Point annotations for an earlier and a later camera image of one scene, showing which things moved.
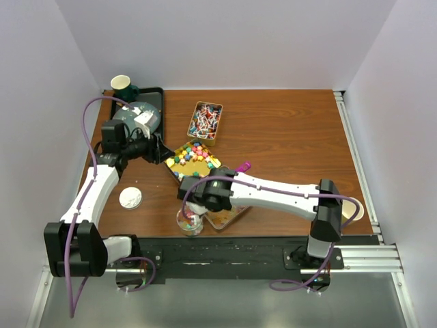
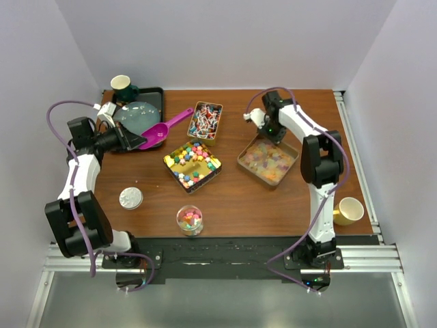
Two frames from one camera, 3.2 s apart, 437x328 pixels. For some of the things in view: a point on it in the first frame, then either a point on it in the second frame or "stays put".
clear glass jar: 190,224 stays put
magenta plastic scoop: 246,167 -> 157,132
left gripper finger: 164,152 -> 134,141
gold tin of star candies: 192,160 stays put
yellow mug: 348,210 stays put
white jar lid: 130,198 stays put
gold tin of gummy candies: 220,219 -> 268,161
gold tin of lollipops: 204,124 stays put
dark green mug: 123,89 stays put
